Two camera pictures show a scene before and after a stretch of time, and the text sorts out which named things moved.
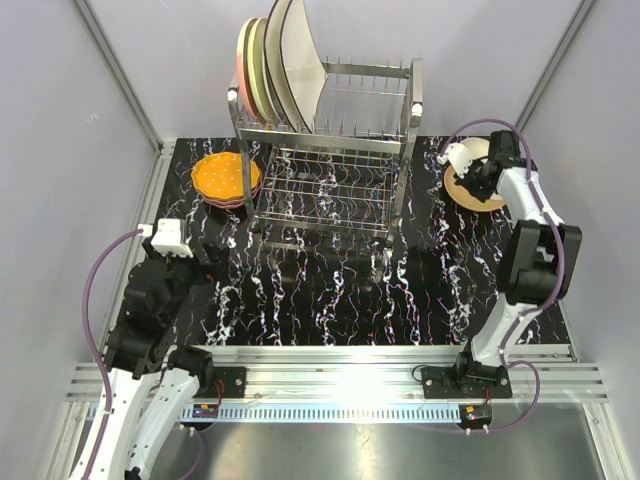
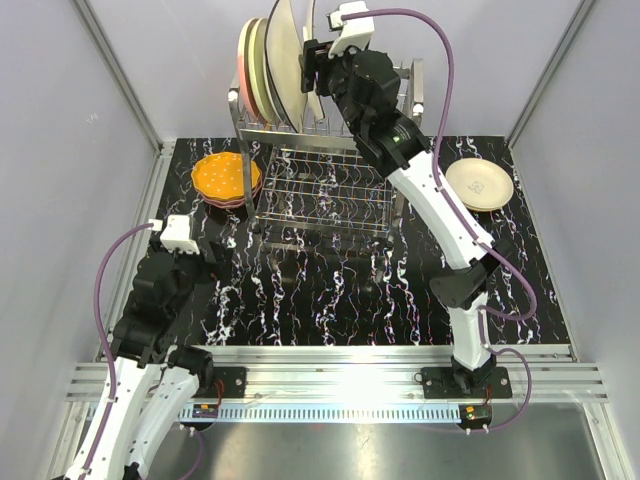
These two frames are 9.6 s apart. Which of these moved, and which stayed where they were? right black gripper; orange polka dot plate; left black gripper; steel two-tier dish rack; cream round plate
Moved: right black gripper; cream round plate
Stayed: left black gripper; orange polka dot plate; steel two-tier dish rack
